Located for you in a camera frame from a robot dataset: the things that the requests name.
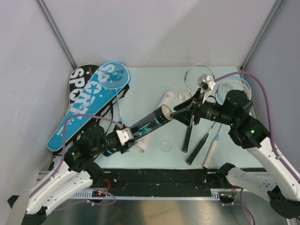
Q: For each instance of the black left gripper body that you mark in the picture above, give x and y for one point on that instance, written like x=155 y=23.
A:
x=110 y=142

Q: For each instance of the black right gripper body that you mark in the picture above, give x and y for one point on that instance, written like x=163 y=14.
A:
x=211 y=110

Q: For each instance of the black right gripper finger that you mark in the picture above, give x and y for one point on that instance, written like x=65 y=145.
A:
x=183 y=116
x=192 y=104

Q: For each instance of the white feather shuttlecock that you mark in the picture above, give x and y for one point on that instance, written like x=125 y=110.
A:
x=184 y=96

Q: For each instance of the black shuttlecock tube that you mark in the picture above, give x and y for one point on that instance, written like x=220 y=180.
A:
x=121 y=140

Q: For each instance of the white shuttlecock tube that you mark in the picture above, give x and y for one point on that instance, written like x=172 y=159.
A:
x=143 y=129

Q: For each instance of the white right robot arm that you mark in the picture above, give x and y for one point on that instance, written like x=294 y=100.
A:
x=281 y=189

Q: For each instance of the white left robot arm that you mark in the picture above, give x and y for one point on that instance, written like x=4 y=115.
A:
x=76 y=171

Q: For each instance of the white racket black grip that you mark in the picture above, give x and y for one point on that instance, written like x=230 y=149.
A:
x=189 y=129

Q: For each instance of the blue racket white grip right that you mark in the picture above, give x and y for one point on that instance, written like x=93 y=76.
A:
x=235 y=83

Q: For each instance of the blue racket white grip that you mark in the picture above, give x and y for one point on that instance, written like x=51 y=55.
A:
x=235 y=83
x=116 y=86

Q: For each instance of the clear black tube lid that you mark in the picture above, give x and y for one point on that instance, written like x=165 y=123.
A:
x=166 y=146

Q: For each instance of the blue sport racket cover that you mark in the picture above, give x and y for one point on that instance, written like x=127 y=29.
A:
x=88 y=99

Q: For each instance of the blue racket white grip left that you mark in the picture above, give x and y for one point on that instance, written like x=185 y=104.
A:
x=116 y=86

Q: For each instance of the black sport racket cover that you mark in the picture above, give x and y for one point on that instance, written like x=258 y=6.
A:
x=80 y=76

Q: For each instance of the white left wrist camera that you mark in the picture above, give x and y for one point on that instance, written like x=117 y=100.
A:
x=124 y=135

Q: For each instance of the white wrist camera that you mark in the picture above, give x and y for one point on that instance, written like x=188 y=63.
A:
x=206 y=83
x=124 y=135

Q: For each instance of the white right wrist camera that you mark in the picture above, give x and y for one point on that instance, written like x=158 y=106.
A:
x=206 y=83

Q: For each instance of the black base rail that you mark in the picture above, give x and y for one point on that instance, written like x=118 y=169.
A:
x=161 y=182

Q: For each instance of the grey aluminium frame post right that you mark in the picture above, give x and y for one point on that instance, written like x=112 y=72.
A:
x=273 y=13

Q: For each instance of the grey aluminium frame post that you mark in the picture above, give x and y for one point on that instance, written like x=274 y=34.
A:
x=56 y=32
x=273 y=13

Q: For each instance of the grey aluminium frame post left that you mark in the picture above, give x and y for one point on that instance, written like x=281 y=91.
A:
x=56 y=32

